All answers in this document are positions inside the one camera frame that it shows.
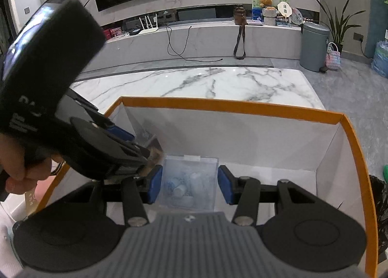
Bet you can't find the clear plastic box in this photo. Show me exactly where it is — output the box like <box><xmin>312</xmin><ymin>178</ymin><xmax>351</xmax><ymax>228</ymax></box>
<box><xmin>158</xmin><ymin>155</ymin><xmax>218</xmax><ymax>212</ymax></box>

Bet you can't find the person left hand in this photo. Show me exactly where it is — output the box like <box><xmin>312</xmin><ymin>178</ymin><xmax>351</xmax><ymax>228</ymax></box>
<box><xmin>1</xmin><ymin>134</ymin><xmax>63</xmax><ymax>195</ymax></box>

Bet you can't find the orange cardboard box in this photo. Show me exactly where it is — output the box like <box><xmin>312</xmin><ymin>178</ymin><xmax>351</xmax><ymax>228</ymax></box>
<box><xmin>33</xmin><ymin>96</ymin><xmax>379</xmax><ymax>278</ymax></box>

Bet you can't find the white wifi router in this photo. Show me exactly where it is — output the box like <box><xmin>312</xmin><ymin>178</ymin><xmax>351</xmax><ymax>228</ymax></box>
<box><xmin>139</xmin><ymin>13</ymin><xmax>159</xmax><ymax>35</ymax></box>

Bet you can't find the pastel woven handbag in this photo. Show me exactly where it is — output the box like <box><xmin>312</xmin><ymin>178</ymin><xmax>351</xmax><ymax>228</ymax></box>
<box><xmin>325</xmin><ymin>42</ymin><xmax>341</xmax><ymax>70</ymax></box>

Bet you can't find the grey pedal trash bin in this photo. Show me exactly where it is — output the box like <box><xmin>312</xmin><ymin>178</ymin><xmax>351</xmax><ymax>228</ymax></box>
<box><xmin>300</xmin><ymin>22</ymin><xmax>330</xmax><ymax>72</ymax></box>

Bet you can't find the blue water jug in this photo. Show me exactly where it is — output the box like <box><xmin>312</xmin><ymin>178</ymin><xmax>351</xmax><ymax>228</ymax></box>
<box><xmin>371</xmin><ymin>31</ymin><xmax>388</xmax><ymax>78</ymax></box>

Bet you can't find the white round hand fan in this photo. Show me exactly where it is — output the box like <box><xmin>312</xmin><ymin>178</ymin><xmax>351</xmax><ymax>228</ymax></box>
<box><xmin>277</xmin><ymin>1</ymin><xmax>293</xmax><ymax>19</ymax></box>

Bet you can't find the teddy bear toy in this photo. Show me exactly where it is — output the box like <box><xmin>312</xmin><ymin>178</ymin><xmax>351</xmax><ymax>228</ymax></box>
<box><xmin>259</xmin><ymin>0</ymin><xmax>273</xmax><ymax>9</ymax></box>

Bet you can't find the green potted plant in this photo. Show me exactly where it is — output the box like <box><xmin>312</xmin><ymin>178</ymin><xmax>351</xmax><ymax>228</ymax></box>
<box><xmin>315</xmin><ymin>0</ymin><xmax>366</xmax><ymax>53</ymax></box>

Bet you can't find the black power cable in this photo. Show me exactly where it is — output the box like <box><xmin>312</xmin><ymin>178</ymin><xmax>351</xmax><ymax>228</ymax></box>
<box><xmin>163</xmin><ymin>22</ymin><xmax>224</xmax><ymax>63</ymax></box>

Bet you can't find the brown camera bag with strap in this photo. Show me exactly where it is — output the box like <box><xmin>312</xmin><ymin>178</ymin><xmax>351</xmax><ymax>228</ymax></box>
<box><xmin>234</xmin><ymin>5</ymin><xmax>247</xmax><ymax>60</ymax></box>

